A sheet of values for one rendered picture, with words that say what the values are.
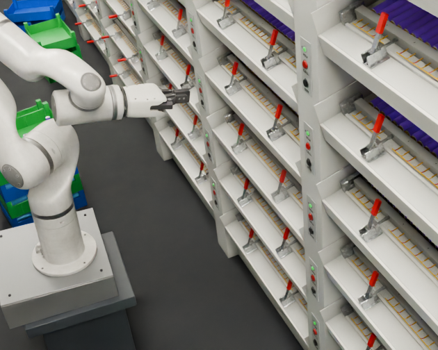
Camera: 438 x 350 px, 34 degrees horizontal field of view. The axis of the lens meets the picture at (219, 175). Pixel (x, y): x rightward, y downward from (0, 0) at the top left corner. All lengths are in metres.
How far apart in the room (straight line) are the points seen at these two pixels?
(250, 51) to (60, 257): 0.80
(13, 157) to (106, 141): 1.50
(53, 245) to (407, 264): 1.04
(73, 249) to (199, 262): 0.64
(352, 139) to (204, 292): 1.18
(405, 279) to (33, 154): 0.97
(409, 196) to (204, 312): 1.26
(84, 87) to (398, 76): 0.72
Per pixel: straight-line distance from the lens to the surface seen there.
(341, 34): 1.39
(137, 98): 1.73
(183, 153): 2.87
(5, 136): 1.90
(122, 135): 3.36
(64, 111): 1.69
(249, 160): 2.10
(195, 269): 2.58
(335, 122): 1.50
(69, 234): 2.07
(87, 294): 2.12
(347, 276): 1.72
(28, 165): 1.87
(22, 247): 2.25
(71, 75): 1.65
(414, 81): 1.23
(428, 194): 1.31
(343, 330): 1.88
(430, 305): 1.40
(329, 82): 1.47
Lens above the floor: 1.77
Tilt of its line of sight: 36 degrees down
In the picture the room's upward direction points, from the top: 7 degrees counter-clockwise
